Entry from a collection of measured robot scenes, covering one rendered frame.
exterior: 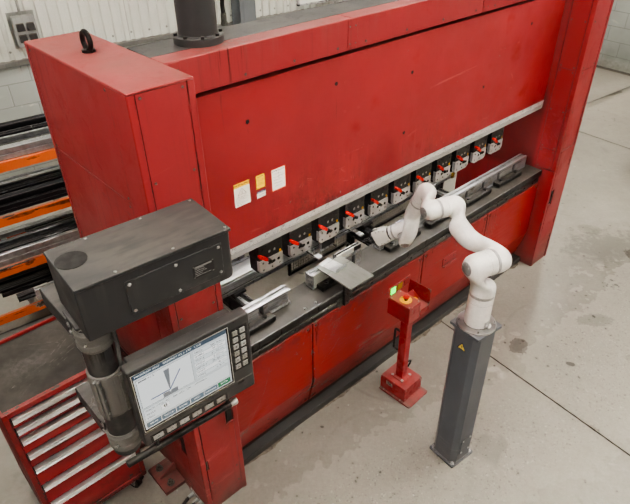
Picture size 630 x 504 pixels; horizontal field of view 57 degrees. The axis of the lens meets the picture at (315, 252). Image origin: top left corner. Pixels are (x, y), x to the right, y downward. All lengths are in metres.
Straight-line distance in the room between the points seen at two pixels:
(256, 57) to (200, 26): 0.25
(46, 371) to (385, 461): 1.90
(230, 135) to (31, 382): 1.41
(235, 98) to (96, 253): 0.95
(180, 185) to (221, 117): 0.41
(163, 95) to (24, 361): 1.55
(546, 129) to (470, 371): 2.27
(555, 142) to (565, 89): 0.40
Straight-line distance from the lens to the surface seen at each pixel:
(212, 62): 2.31
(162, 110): 2.01
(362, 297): 3.44
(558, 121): 4.65
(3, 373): 3.01
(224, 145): 2.45
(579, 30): 4.47
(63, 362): 2.95
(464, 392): 3.16
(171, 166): 2.09
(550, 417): 4.01
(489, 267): 2.67
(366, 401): 3.84
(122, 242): 1.83
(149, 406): 2.03
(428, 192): 2.94
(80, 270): 1.75
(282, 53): 2.51
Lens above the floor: 2.91
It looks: 35 degrees down
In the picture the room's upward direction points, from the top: 1 degrees counter-clockwise
